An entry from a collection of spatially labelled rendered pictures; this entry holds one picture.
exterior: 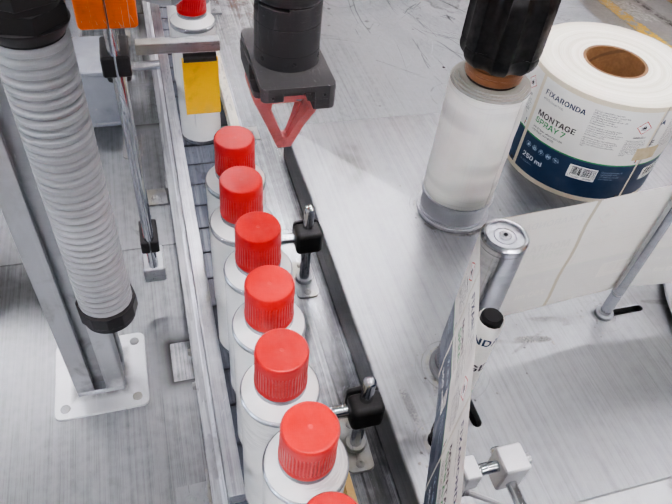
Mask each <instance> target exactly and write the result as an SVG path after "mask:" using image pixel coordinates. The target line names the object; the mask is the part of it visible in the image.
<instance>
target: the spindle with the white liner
mask: <svg viewBox="0 0 672 504"><path fill-rule="evenodd" d="M560 3H561V0H470V2H469V6H468V10H467V14H466V18H465V22H464V26H463V30H462V34H461V37H460V47H461V49H462V51H463V52H464V58H465V60H464V61H461V62H459V63H457V64H456V65H455V66H454V67H453V68H452V70H451V72H450V76H449V81H448V86H447V90H446V94H445V97H444V101H443V105H442V109H441V114H440V119H439V123H438V126H437V129H436V133H435V137H434V142H433V147H432V151H431V154H430V158H429V161H428V165H427V170H426V173H425V175H424V177H423V180H422V190H421V191H420V192H419V194H418V196H417V200H416V206H417V209H418V212H419V214H420V215H421V216H422V218H423V219H424V220H425V221H427V222H428V223H429V224H431V225H432V226H434V227H436V228H438V229H440V230H443V231H446V232H451V233H468V232H472V231H475V230H477V229H479V228H480V227H482V226H483V225H484V224H485V222H486V220H487V218H488V213H489V211H488V207H489V206H490V205H491V203H492V201H493V198H494V191H495V189H496V186H497V184H498V181H499V178H500V175H501V172H502V169H503V166H504V164H505V161H506V159H507V157H508V154H509V151H510V148H511V145H512V142H513V139H514V136H515V134H516V131H517V129H518V126H519V124H520V121H521V118H522V114H523V111H524V109H525V106H526V103H527V101H528V98H529V96H530V94H531V91H532V87H531V82H530V80H529V79H528V77H527V76H526V74H528V73H530V72H531V71H533V70H534V69H535V68H536V67H537V65H538V63H539V59H540V58H541V55H542V53H543V50H544V48H545V45H546V42H547V39H548V36H549V34H550V31H551V28H552V25H553V23H554V20H555V17H556V14H557V12H558V9H559V6H560Z"/></svg>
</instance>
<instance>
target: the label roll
mask: <svg viewBox="0 0 672 504"><path fill-rule="evenodd" d="M526 76H527V77H528V79H529V80H530V82H531V87H532V91H531V94H530V96H529V98H528V101H527V103H526V106H525V109H524V111H523V114H522V118H521V121H520V124H519V126H518V129H517V131H516V134H515V136H514V139H513V142H512V145H511V148H510V151H509V154H508V157H507V158H508V160H509V161H510V163H511V164H512V165H513V166H514V168H515V169H516V170H517V171H518V172H519V173H521V174H522V175H523V176H524V177H525V178H527V179H528V180H530V181H531V182H533V183H534V184H536V185H538V186H539V187H541V188H543V189H545V190H547V191H550V192H552V193H554V194H557V195H560V196H563V197H566V198H570V199H574V200H579V201H585V202H592V201H598V200H602V199H607V198H612V197H616V196H621V195H625V194H630V193H635V192H637V191H638V190H639V189H640V188H641V187H642V186H643V184H644V182H645V180H646V179H647V177H648V175H649V174H650V172H651V170H652V169H653V167H654V165H655V163H656V162H657V160H658V158H659V157H660V155H661V153H662V152H663V150H664V148H665V147H666V145H667V143H668V141H669V140H670V138H671V136H672V48H670V47H669V46H667V45H665V44H663V43H662V42H660V41H658V40H656V39H654V38H651V37H649V36H647V35H644V34H642V33H639V32H636V31H633V30H630V29H626V28H623V27H619V26H614V25H609V24H604V23H596V22H568V23H561V24H557V25H554V26H552V28H551V31H550V34H549V36H548V39H547V42H546V45H545V48H544V50H543V53H542V55H541V58H540V59H539V63H538V65H537V67H536V68H535V69H534V70H533V71H531V72H530V73H528V74H526Z"/></svg>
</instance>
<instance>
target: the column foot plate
mask: <svg viewBox="0 0 672 504"><path fill-rule="evenodd" d="M119 338H120V342H121V345H122V349H123V352H124V367H125V384H126V387H125V389H120V390H115V391H109V392H104V393H98V394H93V395H87V396H82V397H79V396H78V394H77V392H76V389H75V387H74V385H73V382H72V380H71V377H70V375H69V373H68V370H67V368H66V365H65V363H64V361H63V358H62V356H61V353H60V351H59V349H58V348H57V349H56V366H55V403H54V417H55V419H56V420H57V421H67V420H72V419H77V418H83V417H88V416H93V415H98V414H104V413H109V412H114V411H120V410H125V409H130V408H135V407H141V406H145V405H146V404H148V402H149V399H150V398H149V386H148V374H147V362H146V350H145V338H144V335H143V334H142V333H132V334H126V335H120V336H119Z"/></svg>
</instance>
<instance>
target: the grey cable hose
mask: <svg viewBox="0 0 672 504"><path fill-rule="evenodd" d="M70 18H71V15H70V11H69V10H68V8H67V7H66V3H65V2H64V0H0V78H1V79H2V84H3V87H4V89H5V91H6V96H7V98H8V100H9V104H10V107H11V108H12V113H13V116H14V118H15V121H16V124H17V126H18V130H19V133H20V135H21V139H22V142H23V144H24V147H25V151H26V153H27V156H28V159H29V161H30V165H31V168H32V170H33V174H34V176H35V180H36V183H37V185H38V188H39V191H40V193H41V197H42V199H43V203H44V206H45V209H46V212H47V214H48V218H49V220H50V224H51V226H52V229H53V232H54V234H55V238H56V240H57V244H58V246H59V250H60V252H61V256H62V258H63V261H64V263H65V268H66V270H67V273H68V275H69V279H70V281H71V285H72V287H73V291H74V293H75V296H76V302H75V305H76V308H77V311H78V314H79V316H80V319H81V321H82V324H84V325H86V326H87V328H89V329H90V330H91V331H93V332H96V333H100V334H111V333H115V332H118V331H121V330H123V329H124V328H126V327H127V326H128V325H130V323H131V322H132V321H133V319H134V318H135V315H136V310H137V306H138V301H137V297H136V293H135V291H134V289H133V287H132V285H131V284H130V282H129V278H128V273H127V269H126V265H125V261H124V256H123V252H122V249H121V243H120V239H119V235H118V231H117V227H116V223H115V218H114V213H113V209H112V205H111V201H110V196H109V192H108V188H107V184H106V180H105V176H104V171H103V166H102V163H101V159H100V154H99V150H98V146H97V142H96V137H95V133H94V128H93V124H92V120H91V116H90V112H89V108H88V104H87V99H86V96H85V91H84V87H83V83H82V79H81V74H80V70H79V66H78V62H77V59H76V58H77V57H76V53H75V49H74V45H73V41H72V38H71V37H72V36H71V32H70V28H69V27H68V24H69V21H70Z"/></svg>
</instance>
